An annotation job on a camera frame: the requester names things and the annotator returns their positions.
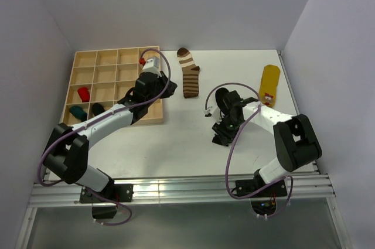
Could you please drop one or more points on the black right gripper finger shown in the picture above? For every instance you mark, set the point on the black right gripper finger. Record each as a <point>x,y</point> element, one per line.
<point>217,139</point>
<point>226,139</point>

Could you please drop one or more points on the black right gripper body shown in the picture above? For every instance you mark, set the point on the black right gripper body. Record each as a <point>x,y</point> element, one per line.
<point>230,124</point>

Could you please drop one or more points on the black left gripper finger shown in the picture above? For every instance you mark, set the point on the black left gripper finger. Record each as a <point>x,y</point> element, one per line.
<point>170,90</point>
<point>163,79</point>

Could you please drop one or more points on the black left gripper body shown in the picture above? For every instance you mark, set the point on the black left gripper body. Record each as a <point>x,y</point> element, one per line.
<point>159,88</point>

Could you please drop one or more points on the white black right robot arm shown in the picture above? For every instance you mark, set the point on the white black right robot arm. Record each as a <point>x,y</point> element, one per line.
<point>295,141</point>

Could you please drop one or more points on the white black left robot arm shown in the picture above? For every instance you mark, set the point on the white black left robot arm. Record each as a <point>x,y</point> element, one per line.
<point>66,153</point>

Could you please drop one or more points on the brown striped sock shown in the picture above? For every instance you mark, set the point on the brown striped sock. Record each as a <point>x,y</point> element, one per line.
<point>190,73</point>

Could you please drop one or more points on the wooden compartment tray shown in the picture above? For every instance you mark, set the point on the wooden compartment tray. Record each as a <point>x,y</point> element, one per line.
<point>108,74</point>

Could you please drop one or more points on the red rolled sock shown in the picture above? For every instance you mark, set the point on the red rolled sock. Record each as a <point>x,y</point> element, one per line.
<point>84,94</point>

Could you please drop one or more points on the yellow sock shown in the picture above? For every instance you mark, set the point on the yellow sock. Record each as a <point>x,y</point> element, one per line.
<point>268,85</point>

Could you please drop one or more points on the green rolled sock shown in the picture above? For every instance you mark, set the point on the green rolled sock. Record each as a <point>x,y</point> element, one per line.
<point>78,113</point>

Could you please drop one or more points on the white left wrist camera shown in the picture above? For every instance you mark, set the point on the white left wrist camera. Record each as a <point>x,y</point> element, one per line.
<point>151,65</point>

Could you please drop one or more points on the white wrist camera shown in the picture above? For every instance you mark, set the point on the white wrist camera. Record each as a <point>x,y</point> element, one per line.
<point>213,112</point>
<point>151,65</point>

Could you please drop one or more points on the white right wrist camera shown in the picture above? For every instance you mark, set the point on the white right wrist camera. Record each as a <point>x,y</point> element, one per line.
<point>213,112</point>

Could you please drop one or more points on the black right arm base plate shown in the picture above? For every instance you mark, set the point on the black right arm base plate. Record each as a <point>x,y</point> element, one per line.
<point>246,186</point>

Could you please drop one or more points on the aluminium frame rail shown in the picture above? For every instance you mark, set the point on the aluminium frame rail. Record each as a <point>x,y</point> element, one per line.
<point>201,189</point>

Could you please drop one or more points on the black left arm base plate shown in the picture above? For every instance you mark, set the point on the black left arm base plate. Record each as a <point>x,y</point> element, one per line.
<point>120,193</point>

